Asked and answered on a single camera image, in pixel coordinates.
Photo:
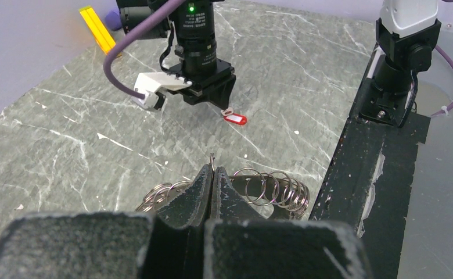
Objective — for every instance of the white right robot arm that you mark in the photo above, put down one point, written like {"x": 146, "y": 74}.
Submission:
{"x": 406, "y": 35}

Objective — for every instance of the metal disc with keyrings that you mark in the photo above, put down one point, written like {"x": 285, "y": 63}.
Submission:
{"x": 245, "y": 194}

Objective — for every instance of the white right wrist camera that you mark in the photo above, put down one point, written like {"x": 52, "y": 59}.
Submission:
{"x": 154, "y": 86}

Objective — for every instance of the yellow block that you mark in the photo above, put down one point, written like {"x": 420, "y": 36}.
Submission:
{"x": 100, "y": 33}

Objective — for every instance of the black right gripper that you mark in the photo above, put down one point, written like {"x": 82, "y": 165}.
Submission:
{"x": 214, "y": 88}

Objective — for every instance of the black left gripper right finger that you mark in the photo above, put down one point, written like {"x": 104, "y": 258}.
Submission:
{"x": 282, "y": 248}

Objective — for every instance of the red tag key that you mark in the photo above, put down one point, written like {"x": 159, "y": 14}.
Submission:
{"x": 230, "y": 116}

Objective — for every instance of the purple cylinder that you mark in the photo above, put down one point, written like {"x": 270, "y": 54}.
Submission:
{"x": 112, "y": 20}

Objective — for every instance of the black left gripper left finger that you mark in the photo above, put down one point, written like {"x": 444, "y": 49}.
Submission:
{"x": 167, "y": 243}

